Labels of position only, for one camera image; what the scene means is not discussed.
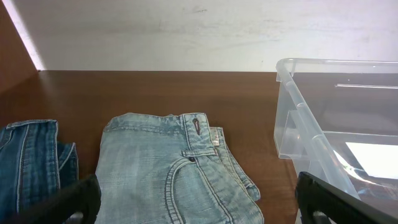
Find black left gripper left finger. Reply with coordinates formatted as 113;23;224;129
2;174;101;224

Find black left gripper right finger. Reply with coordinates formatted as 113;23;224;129
295;172;397;224

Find dark blue folded jeans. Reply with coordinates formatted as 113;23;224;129
1;119;78;221

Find clear plastic storage container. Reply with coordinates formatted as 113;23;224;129
274;58;397;217

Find light blue folded jeans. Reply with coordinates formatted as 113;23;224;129
96;113;264;223

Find white label in container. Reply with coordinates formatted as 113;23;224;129
346;142;397;179

